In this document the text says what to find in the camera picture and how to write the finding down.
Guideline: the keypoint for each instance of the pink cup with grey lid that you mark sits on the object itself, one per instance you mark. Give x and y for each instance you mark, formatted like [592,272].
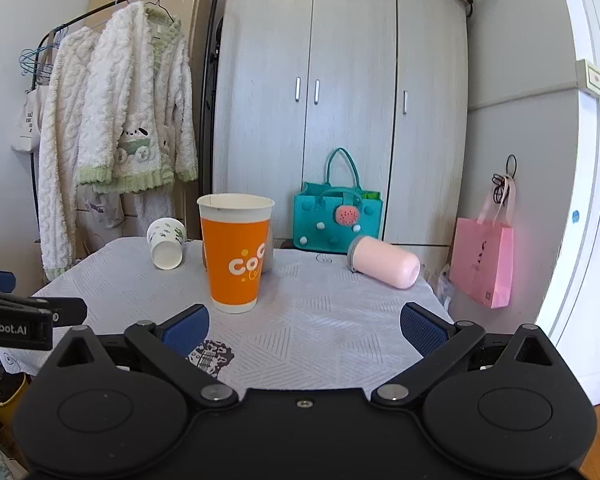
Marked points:
[385,261]

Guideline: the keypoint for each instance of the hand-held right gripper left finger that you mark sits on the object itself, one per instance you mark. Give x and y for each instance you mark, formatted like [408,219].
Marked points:
[186,331]

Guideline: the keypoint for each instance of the beige wall switch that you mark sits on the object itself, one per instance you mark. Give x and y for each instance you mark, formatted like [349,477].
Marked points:
[592,79]

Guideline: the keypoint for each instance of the white patterned tablecloth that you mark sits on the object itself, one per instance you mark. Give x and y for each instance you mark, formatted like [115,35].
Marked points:
[320,310]

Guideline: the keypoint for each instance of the yellow bin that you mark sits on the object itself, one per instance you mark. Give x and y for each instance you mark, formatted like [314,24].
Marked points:
[2,395]

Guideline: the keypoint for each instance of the black metal clothes rack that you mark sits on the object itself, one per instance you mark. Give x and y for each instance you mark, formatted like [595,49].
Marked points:
[211,60]

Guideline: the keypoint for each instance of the grey wooden wardrobe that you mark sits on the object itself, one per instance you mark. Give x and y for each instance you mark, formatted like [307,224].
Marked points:
[340,110]

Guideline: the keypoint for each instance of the pink paper shopping bag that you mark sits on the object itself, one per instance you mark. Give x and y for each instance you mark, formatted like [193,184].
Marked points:
[482,260]

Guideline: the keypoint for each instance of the white fleece pants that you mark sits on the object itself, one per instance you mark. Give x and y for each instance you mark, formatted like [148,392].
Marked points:
[130,212]

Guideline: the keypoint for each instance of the teal felt handbag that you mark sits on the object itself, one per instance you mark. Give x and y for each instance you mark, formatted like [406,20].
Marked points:
[330,220]

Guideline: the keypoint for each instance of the white paper cup green print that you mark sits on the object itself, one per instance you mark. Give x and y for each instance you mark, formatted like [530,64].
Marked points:
[166,245]

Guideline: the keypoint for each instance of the white door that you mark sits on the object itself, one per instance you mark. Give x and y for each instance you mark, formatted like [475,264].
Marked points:
[590,185]

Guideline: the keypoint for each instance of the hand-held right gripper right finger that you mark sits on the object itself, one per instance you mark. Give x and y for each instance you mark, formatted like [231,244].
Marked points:
[422,331]

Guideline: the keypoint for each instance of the clear plastic bag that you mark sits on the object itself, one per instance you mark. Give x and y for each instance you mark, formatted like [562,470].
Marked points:
[444,285]

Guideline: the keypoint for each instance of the orange paper cup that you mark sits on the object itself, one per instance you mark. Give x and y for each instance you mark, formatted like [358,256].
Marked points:
[235,260]

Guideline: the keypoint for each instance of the white fleece robe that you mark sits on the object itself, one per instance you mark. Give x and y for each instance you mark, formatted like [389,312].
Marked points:
[62,160]

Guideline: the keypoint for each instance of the white tote bag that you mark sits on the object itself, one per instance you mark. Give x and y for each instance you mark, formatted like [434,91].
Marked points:
[26,125]

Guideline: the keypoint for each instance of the white fleece jacket green trim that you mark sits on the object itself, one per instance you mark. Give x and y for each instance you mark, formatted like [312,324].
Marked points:
[130,110]

